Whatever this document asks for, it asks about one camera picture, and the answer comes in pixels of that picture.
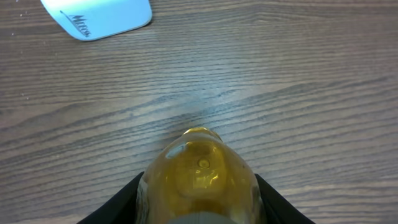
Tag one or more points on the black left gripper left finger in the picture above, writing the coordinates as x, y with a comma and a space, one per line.
119, 209

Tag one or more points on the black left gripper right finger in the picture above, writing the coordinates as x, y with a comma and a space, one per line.
277, 209

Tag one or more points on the yellow liquid plastic bottle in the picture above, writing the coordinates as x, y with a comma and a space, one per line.
199, 179

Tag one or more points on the white barcode scanner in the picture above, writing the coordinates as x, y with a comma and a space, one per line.
89, 20

